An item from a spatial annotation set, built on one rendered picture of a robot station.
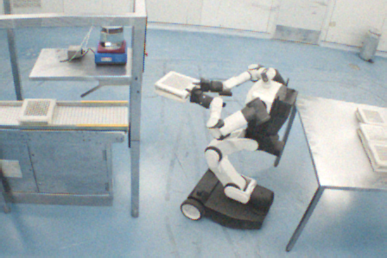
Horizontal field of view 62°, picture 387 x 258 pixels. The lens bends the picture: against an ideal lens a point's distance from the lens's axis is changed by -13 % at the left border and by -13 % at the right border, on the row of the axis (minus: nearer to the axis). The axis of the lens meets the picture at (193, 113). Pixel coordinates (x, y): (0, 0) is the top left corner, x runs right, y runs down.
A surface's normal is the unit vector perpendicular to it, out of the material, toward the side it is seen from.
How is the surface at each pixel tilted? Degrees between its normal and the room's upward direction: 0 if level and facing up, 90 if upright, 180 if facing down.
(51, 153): 90
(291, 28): 90
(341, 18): 90
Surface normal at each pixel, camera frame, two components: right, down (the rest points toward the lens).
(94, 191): 0.15, 0.59
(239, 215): 0.11, -0.81
